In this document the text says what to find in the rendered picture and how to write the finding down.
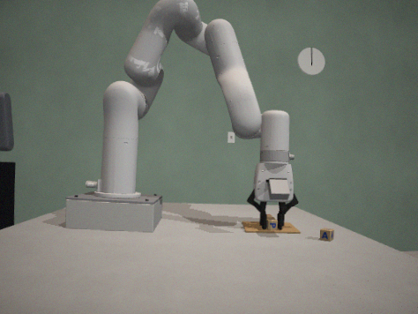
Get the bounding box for tan mat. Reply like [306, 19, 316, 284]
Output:
[243, 221, 301, 234]

